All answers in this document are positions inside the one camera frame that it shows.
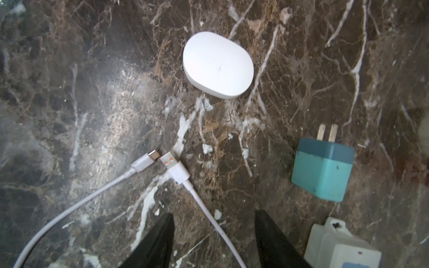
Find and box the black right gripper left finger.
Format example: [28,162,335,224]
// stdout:
[119,213,175,268]

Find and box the white USB charging cable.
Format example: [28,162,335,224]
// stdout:
[13,150,247,268]

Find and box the white earbud charging case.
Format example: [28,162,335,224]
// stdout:
[183,31,254,99]

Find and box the teal USB wall charger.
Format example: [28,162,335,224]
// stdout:
[292,124,355,202]

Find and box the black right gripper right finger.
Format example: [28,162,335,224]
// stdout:
[255,210,311,268]

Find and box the white power strip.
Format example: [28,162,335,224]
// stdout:
[304,217,382,268]

